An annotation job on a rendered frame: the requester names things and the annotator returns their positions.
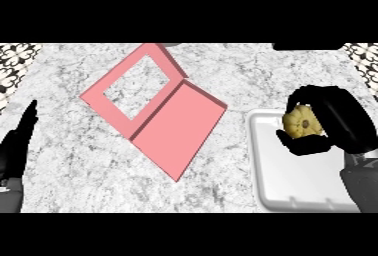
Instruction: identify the yellow squash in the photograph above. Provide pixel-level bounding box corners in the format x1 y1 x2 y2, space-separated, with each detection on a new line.
281 104 325 140

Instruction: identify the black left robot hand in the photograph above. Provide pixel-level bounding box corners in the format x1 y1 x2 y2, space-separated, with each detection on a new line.
0 99 40 183

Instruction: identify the pink cardboard box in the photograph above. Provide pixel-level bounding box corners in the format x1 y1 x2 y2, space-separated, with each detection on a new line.
79 43 229 183

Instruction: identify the white tray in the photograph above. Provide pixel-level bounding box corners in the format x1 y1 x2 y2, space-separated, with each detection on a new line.
246 107 364 214

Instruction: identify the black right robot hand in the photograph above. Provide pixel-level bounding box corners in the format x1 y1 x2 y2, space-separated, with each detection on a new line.
275 84 378 156

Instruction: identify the black appliance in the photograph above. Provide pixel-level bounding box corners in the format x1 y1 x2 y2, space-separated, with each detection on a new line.
272 43 348 52

